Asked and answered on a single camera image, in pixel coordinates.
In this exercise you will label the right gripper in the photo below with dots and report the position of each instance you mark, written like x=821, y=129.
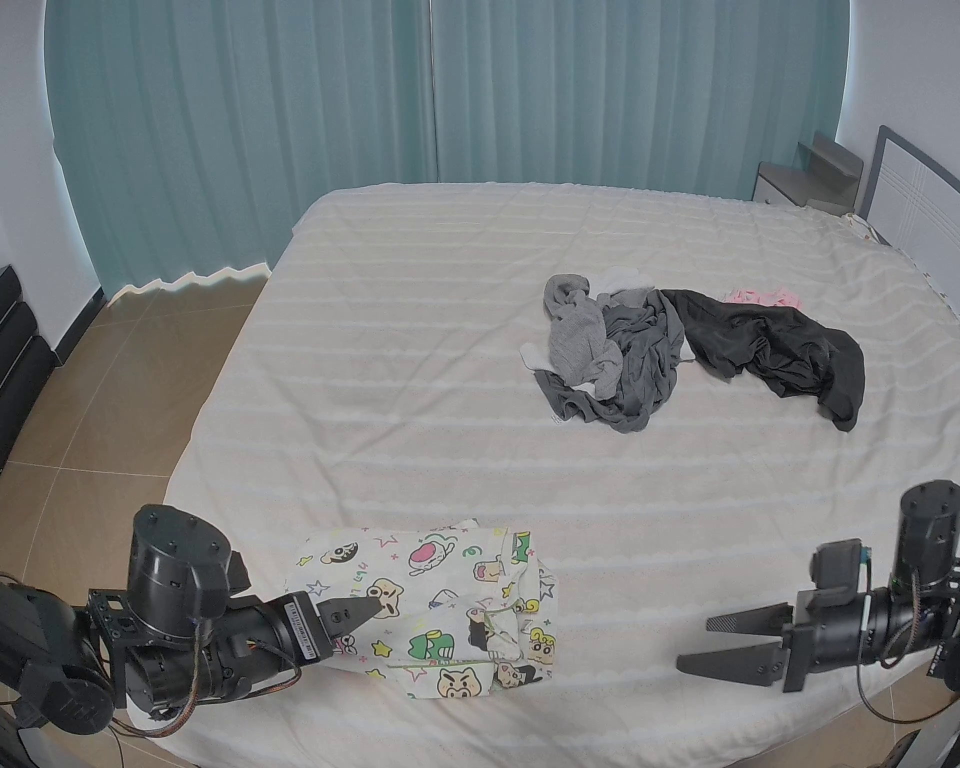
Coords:
x=840, y=634

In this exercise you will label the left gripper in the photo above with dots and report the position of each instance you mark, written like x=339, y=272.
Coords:
x=292, y=626

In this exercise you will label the white printed pyjama top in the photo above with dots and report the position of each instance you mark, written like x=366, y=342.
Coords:
x=435, y=600

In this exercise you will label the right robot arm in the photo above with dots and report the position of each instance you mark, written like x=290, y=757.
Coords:
x=930, y=540

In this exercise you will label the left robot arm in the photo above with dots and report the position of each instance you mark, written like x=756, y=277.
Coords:
x=172, y=570

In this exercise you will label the bed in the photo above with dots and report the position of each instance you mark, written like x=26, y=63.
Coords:
x=450, y=375

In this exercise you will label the pile of clothes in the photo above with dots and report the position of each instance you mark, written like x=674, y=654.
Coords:
x=637, y=360

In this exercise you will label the black garment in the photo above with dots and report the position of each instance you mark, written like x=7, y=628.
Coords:
x=787, y=345

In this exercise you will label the pink garment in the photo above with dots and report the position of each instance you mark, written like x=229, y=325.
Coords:
x=765, y=296

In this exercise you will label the black chest of drawers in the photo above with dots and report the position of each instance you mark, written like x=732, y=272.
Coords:
x=19, y=360

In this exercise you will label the grey bedside table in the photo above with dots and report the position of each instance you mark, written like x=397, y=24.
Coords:
x=806, y=176

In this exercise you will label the blue-green curtain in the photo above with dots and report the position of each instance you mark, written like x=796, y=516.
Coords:
x=637, y=90
x=225, y=135

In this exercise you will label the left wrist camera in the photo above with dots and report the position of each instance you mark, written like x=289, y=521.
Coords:
x=238, y=571

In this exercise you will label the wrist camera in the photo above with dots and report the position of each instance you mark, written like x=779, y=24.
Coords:
x=238, y=571
x=836, y=562

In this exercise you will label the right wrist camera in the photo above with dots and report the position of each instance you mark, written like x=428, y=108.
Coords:
x=836, y=562

